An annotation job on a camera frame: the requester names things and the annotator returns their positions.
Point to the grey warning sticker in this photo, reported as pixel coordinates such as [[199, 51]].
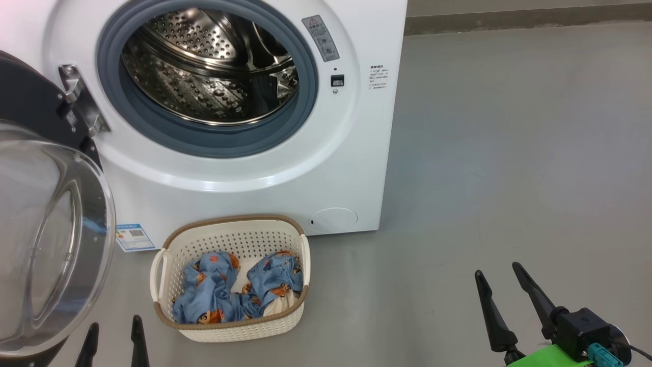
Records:
[[321, 38]]

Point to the small black text label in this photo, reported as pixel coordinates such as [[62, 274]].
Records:
[[379, 76]]

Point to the white front-load washing machine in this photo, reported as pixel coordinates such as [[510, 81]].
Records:
[[331, 168]]

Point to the black door latch socket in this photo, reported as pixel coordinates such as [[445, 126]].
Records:
[[337, 80]]

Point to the grey rubber door gasket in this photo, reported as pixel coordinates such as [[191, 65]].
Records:
[[109, 92]]

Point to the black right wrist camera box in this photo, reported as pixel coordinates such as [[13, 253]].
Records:
[[580, 329]]

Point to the metal door hinge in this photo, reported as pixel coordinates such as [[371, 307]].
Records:
[[84, 102]]

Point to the blue energy label sticker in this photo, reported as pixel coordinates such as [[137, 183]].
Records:
[[135, 238]]

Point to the cream perforated laundry basket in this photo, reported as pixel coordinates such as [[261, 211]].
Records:
[[239, 239]]

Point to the round white filter cover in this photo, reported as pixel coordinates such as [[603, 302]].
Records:
[[333, 220]]

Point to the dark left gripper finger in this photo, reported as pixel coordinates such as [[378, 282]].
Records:
[[137, 346], [89, 351]]

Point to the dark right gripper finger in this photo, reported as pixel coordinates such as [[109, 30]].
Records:
[[496, 321], [537, 295]]

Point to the black round glass washer door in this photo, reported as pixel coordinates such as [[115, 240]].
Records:
[[30, 102]]

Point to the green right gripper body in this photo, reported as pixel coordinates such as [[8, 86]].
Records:
[[550, 358]]

